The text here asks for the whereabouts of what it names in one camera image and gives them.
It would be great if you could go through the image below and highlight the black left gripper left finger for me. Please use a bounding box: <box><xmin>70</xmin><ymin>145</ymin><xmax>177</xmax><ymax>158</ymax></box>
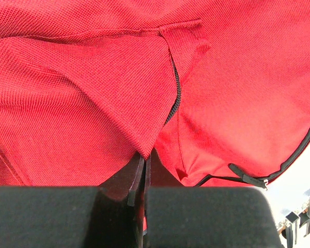
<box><xmin>92</xmin><ymin>153</ymin><xmax>145</xmax><ymax>247</ymax></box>

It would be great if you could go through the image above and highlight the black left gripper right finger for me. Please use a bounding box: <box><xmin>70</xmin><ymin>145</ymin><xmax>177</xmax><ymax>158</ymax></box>
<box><xmin>143</xmin><ymin>149</ymin><xmax>184</xmax><ymax>248</ymax></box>

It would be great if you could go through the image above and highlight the red student backpack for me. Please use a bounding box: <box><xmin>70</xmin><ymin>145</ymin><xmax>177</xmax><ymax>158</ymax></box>
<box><xmin>0</xmin><ymin>0</ymin><xmax>310</xmax><ymax>232</ymax></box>

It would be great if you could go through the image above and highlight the aluminium mounting rail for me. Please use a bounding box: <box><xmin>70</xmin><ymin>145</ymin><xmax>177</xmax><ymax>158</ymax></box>
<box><xmin>276</xmin><ymin>189</ymin><xmax>310</xmax><ymax>247</ymax></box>

